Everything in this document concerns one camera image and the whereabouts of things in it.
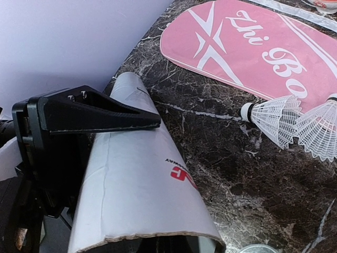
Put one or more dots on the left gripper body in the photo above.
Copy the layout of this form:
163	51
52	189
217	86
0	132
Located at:
47	179

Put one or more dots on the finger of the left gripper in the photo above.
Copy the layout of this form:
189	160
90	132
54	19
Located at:
86	110

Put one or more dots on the clear plastic tube lid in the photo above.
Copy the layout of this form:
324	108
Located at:
258	248

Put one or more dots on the pink racket bag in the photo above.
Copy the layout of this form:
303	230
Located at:
254	49

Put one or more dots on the red white patterned bowl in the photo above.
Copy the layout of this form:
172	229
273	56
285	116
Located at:
322	6

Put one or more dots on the white shuttlecock tube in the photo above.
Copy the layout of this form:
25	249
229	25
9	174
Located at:
138	196

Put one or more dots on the shuttlecock beside tube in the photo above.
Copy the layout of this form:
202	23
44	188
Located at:
276	118

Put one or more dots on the shuttlecock on bag edge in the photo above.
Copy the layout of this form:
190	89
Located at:
316	130

